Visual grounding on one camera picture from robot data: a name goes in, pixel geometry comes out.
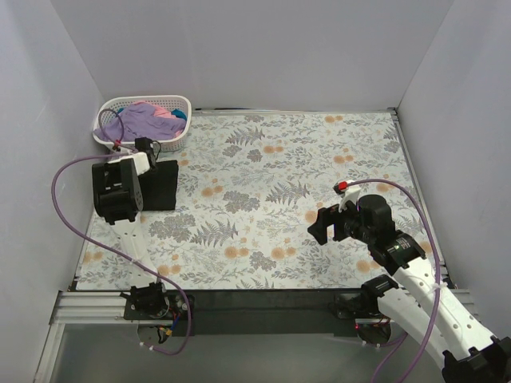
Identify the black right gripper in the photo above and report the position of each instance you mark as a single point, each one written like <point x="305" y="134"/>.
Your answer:
<point x="333" y="227"/>

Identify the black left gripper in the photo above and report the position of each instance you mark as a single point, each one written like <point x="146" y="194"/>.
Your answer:
<point x="160" y="185"/>

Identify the black t shirt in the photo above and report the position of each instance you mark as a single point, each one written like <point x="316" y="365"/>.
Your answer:
<point x="159" y="186"/>

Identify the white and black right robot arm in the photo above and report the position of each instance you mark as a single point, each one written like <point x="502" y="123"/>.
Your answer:
<point x="411" y="294"/>

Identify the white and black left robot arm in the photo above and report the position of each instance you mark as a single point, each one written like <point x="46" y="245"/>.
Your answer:
<point x="118" y="199"/>

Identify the purple t shirt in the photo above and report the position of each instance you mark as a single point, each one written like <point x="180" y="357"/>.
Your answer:
<point x="136" y="121"/>

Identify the pink garment in basket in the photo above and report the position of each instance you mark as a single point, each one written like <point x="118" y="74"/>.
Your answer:
<point x="157" y="110"/>

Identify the blue garment in basket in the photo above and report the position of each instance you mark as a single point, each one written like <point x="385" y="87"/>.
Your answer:
<point x="179" y="114"/>

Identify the white plastic laundry basket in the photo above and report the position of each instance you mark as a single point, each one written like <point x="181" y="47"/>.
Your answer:
<point x="168" y="102"/>

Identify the floral patterned table mat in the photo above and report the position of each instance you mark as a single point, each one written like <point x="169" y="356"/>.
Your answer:
<point x="250" y="186"/>

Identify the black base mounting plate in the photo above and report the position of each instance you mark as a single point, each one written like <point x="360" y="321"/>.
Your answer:
<point x="339" y="312"/>

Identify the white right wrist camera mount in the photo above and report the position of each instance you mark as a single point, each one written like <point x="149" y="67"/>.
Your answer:
<point x="347" y="193"/>

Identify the aluminium frame rail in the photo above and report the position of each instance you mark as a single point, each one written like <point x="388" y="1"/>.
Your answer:
<point x="88" y="308"/>

